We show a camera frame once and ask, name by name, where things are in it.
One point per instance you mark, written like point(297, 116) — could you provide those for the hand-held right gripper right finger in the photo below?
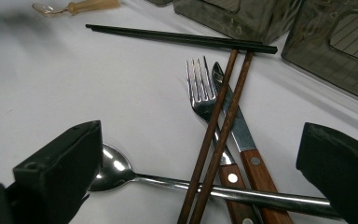
point(345, 168)

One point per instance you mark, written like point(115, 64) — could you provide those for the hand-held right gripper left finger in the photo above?
point(59, 168)

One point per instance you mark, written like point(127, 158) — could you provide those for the brown wooden chopstick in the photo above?
point(206, 140)
point(220, 140)

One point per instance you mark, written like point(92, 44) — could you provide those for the black chopstick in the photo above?
point(180, 39)
point(167, 33)

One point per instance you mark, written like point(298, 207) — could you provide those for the metal spoon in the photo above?
point(118, 171)

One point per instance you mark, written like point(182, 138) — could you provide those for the grey transparent plastic basket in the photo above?
point(317, 53)
point(245, 21)

